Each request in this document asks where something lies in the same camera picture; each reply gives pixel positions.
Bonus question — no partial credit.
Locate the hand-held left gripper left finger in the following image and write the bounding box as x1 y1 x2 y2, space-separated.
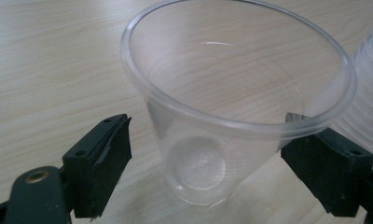
62 113 133 219

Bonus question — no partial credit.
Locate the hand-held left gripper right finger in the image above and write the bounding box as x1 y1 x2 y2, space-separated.
280 112 373 218

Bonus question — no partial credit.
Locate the single clear plastic cup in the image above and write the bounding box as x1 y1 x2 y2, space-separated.
119 0 358 207

